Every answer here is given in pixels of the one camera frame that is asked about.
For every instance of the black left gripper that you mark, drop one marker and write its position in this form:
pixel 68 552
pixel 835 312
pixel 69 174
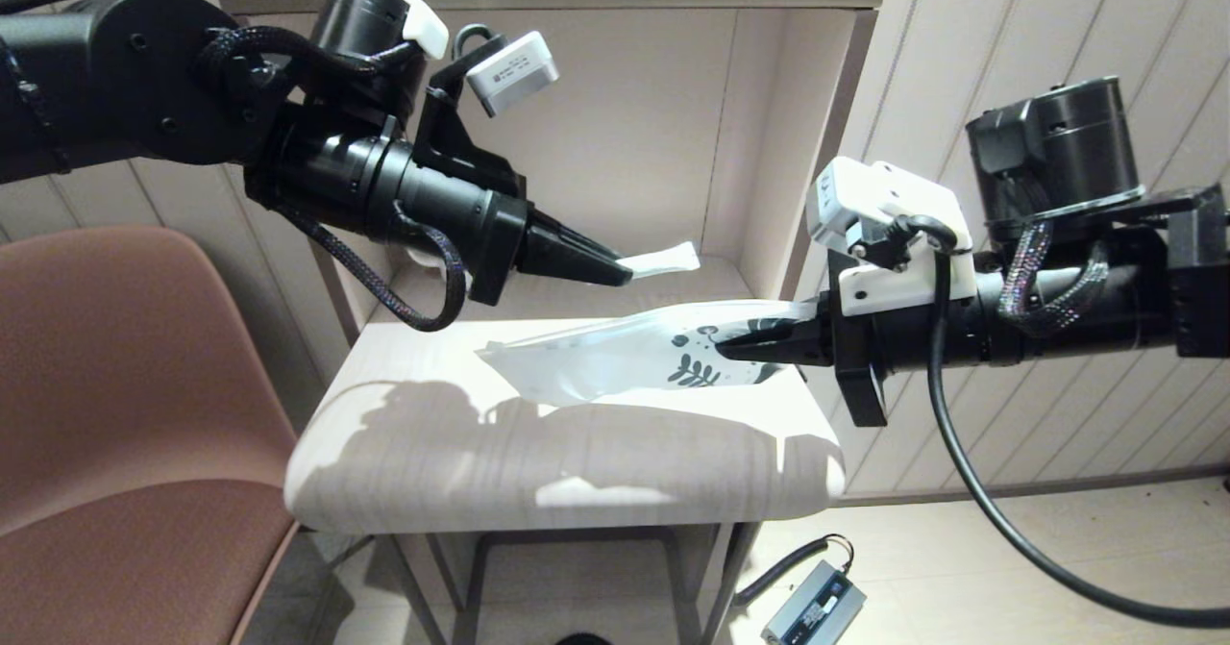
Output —
pixel 500 251

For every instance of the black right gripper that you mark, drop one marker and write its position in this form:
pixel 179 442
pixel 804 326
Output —
pixel 860 385

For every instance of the small white toothpaste tube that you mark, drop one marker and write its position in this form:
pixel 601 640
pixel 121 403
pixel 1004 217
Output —
pixel 668 260

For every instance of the white floral zip pouch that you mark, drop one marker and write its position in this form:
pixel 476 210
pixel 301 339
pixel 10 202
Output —
pixel 596 361

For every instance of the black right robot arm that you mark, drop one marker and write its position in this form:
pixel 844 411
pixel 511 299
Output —
pixel 1124 323

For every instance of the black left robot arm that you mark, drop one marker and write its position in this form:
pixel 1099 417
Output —
pixel 115 78

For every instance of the beige wooden desk with hutch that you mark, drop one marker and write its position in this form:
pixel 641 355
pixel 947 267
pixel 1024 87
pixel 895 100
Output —
pixel 596 453

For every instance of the grey power adapter box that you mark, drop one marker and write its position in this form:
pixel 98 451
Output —
pixel 812 611

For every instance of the brown skirting board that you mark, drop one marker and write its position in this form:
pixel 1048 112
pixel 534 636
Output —
pixel 1105 482

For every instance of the black round robot part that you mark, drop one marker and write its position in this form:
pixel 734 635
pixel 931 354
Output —
pixel 582 640

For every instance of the pink-brown upholstered chair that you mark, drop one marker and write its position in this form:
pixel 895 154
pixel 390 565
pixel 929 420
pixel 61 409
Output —
pixel 125 414

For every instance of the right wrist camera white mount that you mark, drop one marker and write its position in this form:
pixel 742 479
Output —
pixel 884 203

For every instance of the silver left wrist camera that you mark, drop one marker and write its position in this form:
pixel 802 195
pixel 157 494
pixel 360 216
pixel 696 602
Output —
pixel 514 73

